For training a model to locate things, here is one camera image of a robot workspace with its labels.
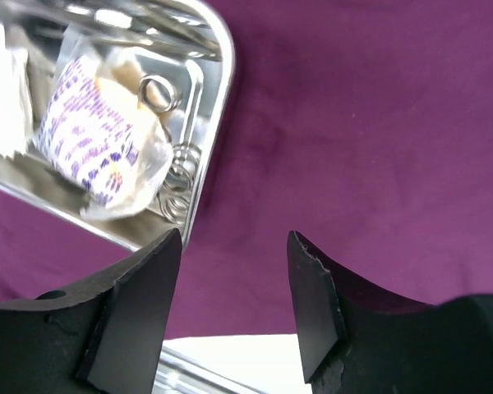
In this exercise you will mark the gauze pad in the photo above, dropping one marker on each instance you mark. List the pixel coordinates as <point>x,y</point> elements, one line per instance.
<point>16,112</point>

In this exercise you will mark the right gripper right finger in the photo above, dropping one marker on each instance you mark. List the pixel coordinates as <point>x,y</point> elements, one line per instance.
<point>357,337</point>

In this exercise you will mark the purple cloth mat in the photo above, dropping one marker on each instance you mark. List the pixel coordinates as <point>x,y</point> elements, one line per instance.
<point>368,127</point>

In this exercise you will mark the steel forceps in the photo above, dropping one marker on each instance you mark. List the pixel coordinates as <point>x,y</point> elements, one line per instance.
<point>182,172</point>
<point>158,93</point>

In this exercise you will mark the stainless steel tray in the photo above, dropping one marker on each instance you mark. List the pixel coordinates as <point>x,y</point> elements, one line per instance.
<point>40,27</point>

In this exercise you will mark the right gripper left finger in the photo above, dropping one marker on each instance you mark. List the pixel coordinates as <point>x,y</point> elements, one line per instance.
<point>102,334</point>

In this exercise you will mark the clear plastic packet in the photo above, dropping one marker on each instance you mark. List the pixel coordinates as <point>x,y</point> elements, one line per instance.
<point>100,136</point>

